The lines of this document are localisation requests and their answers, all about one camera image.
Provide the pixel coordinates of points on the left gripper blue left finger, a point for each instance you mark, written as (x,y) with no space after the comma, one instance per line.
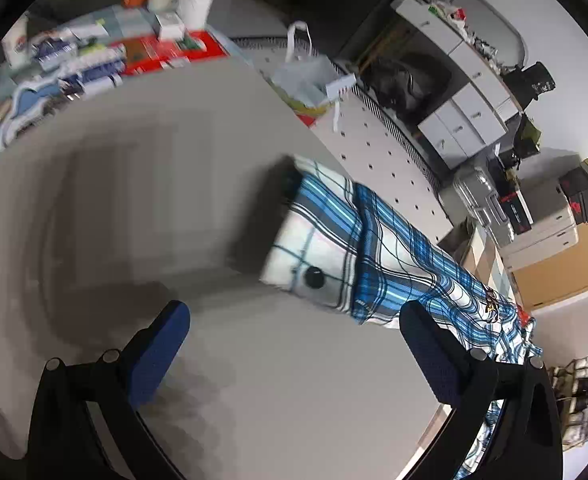
(123,386)

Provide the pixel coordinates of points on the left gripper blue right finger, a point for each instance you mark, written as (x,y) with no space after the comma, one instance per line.
(458,379)

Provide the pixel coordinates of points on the blue white plaid shirt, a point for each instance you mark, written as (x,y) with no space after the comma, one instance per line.
(343,247)

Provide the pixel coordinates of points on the wooden shoe rack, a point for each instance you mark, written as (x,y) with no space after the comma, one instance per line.
(570,388)

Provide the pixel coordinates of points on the tan wooden door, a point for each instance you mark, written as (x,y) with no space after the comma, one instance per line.
(562,276)

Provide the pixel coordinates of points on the white upright suitcase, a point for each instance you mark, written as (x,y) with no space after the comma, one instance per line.
(553,231)

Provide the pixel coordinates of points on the black shoe box with red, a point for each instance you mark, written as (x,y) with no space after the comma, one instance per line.
(517,211)

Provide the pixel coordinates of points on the silver flat suitcase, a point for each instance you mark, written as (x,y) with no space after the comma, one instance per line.
(480,197)

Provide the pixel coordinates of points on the stacked shoe boxes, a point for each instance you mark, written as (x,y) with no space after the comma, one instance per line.
(574,185)

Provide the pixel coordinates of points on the white drawer desk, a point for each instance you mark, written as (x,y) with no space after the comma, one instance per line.
(476,108)

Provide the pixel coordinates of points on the grey oval mirror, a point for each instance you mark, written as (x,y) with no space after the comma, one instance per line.
(490,25)

